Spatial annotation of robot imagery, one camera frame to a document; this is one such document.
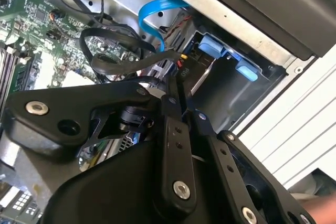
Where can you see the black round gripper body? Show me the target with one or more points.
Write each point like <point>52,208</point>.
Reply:
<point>113,190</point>

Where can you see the hard disk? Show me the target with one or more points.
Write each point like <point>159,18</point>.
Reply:
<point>210,47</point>

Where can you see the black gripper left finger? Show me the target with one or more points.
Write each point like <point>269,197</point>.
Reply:
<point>52,119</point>

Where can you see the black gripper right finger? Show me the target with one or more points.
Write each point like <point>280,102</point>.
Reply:
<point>223,161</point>

